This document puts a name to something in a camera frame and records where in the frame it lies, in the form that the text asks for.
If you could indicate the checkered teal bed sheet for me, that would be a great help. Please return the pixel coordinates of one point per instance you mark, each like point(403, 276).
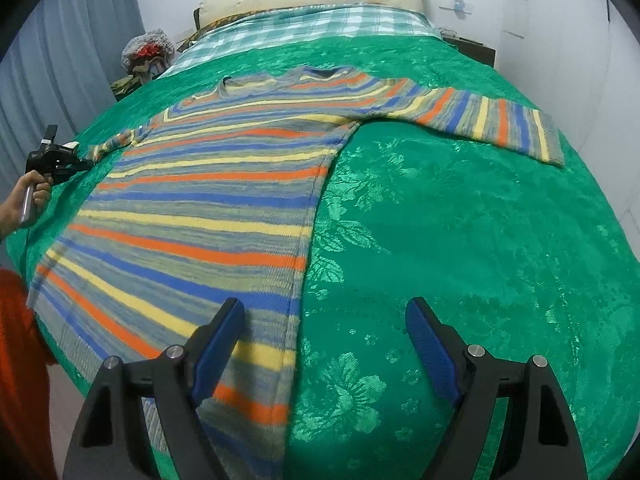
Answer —
point(276, 28)

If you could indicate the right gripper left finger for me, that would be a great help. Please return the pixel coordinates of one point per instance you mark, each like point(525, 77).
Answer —
point(110, 438)

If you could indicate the person's left hand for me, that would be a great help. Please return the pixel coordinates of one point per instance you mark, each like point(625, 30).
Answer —
point(32, 192)

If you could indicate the orange fleece trousers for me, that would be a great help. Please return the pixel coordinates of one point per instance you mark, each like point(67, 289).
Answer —
point(26, 449)

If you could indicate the white wardrobe doors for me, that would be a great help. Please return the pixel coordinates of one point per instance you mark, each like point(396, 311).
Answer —
point(579, 61)

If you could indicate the blue-grey curtain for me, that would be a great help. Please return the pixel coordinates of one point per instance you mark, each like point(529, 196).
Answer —
point(59, 70)

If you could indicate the green floral bedspread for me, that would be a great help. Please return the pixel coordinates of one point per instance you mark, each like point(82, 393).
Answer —
point(520, 256)

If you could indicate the striped knit sweater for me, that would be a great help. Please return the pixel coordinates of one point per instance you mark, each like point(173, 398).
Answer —
point(215, 197)

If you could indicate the dark bedside table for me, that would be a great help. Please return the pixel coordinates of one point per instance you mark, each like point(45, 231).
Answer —
point(473, 49)

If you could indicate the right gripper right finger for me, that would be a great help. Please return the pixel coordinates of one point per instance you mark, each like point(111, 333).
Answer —
point(539, 439)

